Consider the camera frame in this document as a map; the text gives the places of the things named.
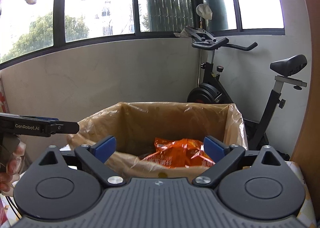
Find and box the dark window frame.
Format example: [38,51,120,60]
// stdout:
[0,0,285,65]

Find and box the brown cardboard box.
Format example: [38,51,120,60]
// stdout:
[66,102,248,181]

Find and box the vertical corner pipe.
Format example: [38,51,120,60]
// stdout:
[199,19,203,86]

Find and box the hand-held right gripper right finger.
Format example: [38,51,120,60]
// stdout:
[192,136,287,190]

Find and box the beige red printed carton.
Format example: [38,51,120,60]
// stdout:
[0,75,10,115]

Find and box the patterned tablecloth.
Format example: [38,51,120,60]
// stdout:
[60,143,314,228]

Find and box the white plastic bag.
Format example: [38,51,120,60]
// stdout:
[196,4,213,20]

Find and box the green metal lattice screen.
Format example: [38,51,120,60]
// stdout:
[145,0,198,32]

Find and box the person's left hand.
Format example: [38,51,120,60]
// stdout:
[0,140,27,195]

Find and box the clear plastic box liner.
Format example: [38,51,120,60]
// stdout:
[66,102,248,178]

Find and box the red patterned bag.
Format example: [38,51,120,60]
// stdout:
[0,197,10,228]

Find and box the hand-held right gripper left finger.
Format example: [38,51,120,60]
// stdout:
[34,135,127,189]

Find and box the crumpled grey rag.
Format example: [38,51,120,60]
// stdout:
[174,27,193,38]

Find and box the black exercise bike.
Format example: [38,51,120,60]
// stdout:
[184,26,308,162]

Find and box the green tree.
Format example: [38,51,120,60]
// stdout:
[0,12,89,63]

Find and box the orange snack packet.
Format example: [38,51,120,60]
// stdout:
[142,137,216,168]

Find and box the black cable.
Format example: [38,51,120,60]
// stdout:
[6,194,22,220]

